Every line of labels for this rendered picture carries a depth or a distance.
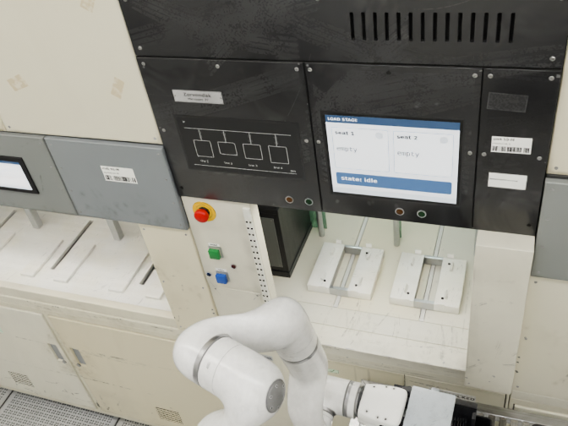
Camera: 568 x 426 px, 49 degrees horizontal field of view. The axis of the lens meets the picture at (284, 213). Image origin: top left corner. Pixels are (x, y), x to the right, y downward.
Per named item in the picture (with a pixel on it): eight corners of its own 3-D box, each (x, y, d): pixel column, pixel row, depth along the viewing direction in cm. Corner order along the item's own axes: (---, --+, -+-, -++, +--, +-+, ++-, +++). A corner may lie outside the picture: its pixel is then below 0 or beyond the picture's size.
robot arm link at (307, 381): (299, 398, 122) (331, 450, 145) (322, 325, 131) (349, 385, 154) (258, 389, 126) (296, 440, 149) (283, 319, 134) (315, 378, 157)
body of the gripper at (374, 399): (363, 391, 153) (409, 402, 149) (352, 428, 146) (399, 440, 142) (361, 373, 148) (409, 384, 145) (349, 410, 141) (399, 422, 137)
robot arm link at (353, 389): (354, 392, 154) (366, 395, 153) (344, 423, 148) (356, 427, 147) (352, 372, 149) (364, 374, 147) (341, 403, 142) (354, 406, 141)
